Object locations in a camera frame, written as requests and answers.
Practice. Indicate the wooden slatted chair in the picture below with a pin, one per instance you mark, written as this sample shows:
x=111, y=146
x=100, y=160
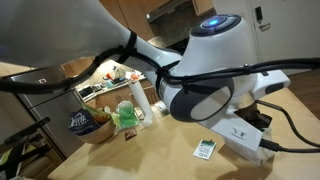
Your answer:
x=151, y=95

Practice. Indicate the black door lock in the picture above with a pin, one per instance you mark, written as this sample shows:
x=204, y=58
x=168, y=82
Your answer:
x=259, y=13

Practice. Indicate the stainless steel refrigerator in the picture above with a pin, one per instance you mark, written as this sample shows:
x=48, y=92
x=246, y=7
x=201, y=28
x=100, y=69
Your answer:
x=56, y=113

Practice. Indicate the wooden bowl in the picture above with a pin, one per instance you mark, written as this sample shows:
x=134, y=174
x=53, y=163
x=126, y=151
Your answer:
x=96, y=135

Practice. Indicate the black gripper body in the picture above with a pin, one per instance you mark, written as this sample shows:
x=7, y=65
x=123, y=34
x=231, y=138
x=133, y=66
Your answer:
x=258, y=118

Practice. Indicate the small brown snack packet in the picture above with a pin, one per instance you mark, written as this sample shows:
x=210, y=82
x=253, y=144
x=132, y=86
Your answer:
x=130, y=133

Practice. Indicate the metal range hood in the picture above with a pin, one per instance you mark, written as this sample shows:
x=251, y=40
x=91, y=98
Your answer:
x=166, y=8

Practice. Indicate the translucent green plastic bag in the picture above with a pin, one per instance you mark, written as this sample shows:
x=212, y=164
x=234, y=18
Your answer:
x=126, y=115

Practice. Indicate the white door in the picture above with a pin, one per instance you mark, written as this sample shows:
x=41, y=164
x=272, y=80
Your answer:
x=293, y=33

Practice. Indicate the dark blue snack bag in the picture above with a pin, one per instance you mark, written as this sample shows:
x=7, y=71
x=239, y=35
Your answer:
x=80, y=121

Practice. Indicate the white green Tazo tea packet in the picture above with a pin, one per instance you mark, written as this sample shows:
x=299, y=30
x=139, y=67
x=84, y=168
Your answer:
x=205, y=149

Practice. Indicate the small fridge magnet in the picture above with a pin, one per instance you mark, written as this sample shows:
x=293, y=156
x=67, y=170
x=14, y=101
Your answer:
x=41, y=81

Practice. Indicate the glass kettle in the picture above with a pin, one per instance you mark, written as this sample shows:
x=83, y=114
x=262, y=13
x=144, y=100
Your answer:
x=118, y=71

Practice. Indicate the wooden counter base cabinets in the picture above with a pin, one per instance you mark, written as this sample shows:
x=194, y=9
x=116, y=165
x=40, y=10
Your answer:
x=113, y=95

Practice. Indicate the black toaster oven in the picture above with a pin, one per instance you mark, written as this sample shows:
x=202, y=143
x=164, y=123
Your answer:
x=86, y=90

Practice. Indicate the small wooden wall cabinet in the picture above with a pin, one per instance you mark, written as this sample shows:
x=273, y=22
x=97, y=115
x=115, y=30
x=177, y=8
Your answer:
x=203, y=6

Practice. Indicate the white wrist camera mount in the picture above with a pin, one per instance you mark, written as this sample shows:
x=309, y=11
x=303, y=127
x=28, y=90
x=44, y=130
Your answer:
x=233, y=130

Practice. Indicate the blue cardboard box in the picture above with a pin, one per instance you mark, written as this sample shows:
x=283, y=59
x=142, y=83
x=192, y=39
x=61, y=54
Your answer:
x=101, y=116

